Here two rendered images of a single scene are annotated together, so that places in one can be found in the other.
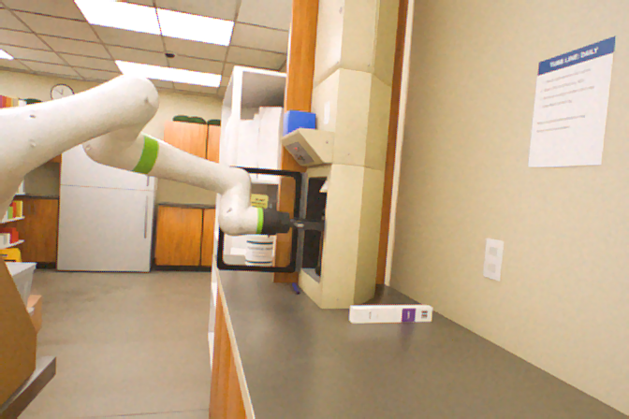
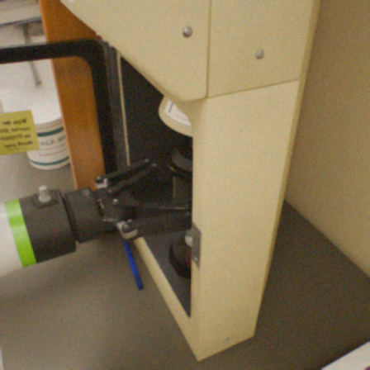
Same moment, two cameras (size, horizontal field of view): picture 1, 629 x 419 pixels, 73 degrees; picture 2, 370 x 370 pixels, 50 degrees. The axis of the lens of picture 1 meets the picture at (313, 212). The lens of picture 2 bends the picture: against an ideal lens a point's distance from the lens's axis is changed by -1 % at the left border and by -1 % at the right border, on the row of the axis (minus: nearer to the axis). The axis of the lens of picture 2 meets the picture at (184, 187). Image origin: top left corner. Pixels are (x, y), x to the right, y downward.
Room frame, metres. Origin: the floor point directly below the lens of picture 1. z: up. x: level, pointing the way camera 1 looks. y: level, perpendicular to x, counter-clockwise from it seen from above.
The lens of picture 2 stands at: (1.00, 0.04, 1.57)
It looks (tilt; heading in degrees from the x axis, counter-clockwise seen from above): 37 degrees down; 350
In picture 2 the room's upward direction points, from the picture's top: straight up
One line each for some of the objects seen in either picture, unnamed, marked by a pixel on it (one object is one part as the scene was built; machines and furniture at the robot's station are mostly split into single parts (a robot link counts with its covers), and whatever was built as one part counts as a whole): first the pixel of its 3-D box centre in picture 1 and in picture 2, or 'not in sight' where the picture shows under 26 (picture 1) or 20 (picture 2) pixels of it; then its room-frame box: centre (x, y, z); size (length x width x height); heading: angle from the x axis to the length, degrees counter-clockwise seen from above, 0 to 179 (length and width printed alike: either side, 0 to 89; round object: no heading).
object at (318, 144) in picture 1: (303, 149); (97, 13); (1.49, 0.05, 1.46); 0.32 x 0.12 x 0.10; 16
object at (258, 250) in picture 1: (259, 220); (28, 162); (1.62, 0.21, 1.19); 0.30 x 0.01 x 0.40; 99
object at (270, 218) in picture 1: (269, 220); (49, 222); (1.43, 0.15, 1.21); 0.09 x 0.06 x 0.12; 17
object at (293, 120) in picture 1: (299, 125); not in sight; (1.58, 0.08, 1.56); 0.10 x 0.10 x 0.09; 16
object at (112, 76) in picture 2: (300, 223); (120, 148); (1.64, 0.05, 1.19); 0.03 x 0.02 x 0.39; 16
